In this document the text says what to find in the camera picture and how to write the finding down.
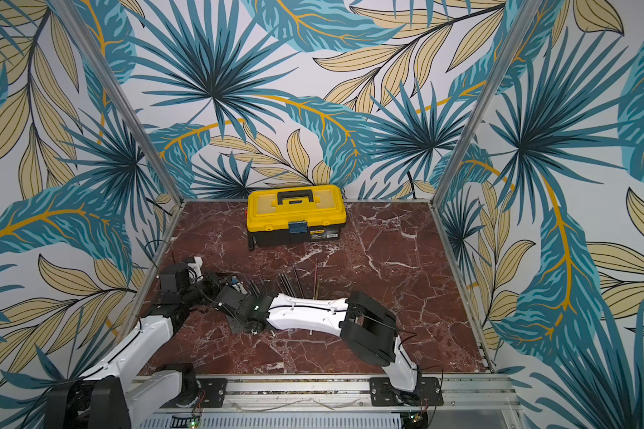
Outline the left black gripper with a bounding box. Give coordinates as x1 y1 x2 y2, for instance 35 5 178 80
181 269 233 309

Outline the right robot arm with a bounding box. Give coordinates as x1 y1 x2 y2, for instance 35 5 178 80
214 286 421 396

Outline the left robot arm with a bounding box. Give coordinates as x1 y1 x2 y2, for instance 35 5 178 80
44 262 227 428

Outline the dark blue capped pencil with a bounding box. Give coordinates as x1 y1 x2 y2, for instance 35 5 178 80
277 273 293 296

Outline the dark blue pencil right group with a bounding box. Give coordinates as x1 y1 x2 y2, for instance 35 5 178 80
293 266 305 298

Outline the yellow black toolbox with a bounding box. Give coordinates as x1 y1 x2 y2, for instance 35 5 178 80
246 185 347 250

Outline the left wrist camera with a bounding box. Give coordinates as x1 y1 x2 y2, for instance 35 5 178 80
184 256 203 282

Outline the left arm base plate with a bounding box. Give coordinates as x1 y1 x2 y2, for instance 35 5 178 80
160 378 227 410

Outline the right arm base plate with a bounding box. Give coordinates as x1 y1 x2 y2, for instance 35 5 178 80
370 377 444 408

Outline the aluminium front rail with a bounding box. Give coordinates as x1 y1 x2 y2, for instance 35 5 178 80
63 374 522 414

